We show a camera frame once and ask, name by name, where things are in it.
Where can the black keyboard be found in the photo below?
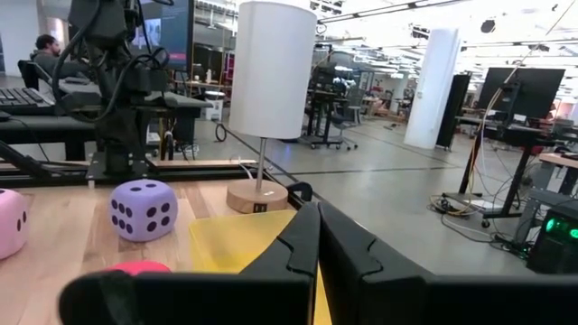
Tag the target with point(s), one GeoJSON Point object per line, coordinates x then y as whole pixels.
{"type": "Point", "coordinates": [20, 97]}

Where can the white round column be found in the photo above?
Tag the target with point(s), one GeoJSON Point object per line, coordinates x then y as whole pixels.
{"type": "Point", "coordinates": [433, 90]}

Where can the large pink foam die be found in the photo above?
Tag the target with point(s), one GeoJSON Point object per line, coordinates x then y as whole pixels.
{"type": "Point", "coordinates": [11, 223]}

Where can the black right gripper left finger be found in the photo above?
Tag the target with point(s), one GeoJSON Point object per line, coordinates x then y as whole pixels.
{"type": "Point", "coordinates": [203, 298]}

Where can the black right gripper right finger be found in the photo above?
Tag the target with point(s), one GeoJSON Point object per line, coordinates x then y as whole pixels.
{"type": "Point", "coordinates": [406, 298]}

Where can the black desk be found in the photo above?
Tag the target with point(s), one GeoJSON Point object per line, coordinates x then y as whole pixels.
{"type": "Point", "coordinates": [45, 126]}

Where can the black monitor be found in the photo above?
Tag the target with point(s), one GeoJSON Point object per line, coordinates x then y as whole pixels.
{"type": "Point", "coordinates": [528, 90]}

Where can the large purple foam die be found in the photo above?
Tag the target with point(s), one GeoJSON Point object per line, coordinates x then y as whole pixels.
{"type": "Point", "coordinates": [142, 210]}

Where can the dark blue display monitor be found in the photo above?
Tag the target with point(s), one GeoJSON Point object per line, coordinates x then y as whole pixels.
{"type": "Point", "coordinates": [174, 27]}

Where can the black office chair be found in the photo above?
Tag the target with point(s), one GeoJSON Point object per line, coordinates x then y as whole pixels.
{"type": "Point", "coordinates": [345, 122]}

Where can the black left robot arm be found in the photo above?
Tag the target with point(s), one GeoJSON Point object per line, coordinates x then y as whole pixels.
{"type": "Point", "coordinates": [117, 131]}

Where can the person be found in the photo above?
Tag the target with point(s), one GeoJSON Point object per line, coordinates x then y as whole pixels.
{"type": "Point", "coordinates": [47, 52]}

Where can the black computer tower green lights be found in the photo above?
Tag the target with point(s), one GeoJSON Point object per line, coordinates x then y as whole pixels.
{"type": "Point", "coordinates": [553, 244]}

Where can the black aluminium table frame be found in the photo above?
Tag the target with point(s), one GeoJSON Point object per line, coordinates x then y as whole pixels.
{"type": "Point", "coordinates": [203, 173]}

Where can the white cylindrical tube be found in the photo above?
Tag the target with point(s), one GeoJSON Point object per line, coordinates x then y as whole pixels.
{"type": "Point", "coordinates": [271, 67]}

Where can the yellow translucent plastic bin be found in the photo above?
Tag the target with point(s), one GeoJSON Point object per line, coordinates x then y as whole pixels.
{"type": "Point", "coordinates": [230, 239]}

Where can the large red foam die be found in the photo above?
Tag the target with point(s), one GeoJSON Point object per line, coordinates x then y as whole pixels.
{"type": "Point", "coordinates": [137, 267]}

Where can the black rolling monitor stand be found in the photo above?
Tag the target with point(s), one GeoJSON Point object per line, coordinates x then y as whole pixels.
{"type": "Point", "coordinates": [515, 180]}

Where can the black table edge clamp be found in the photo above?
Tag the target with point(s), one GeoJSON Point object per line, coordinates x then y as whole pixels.
{"type": "Point", "coordinates": [298, 184]}

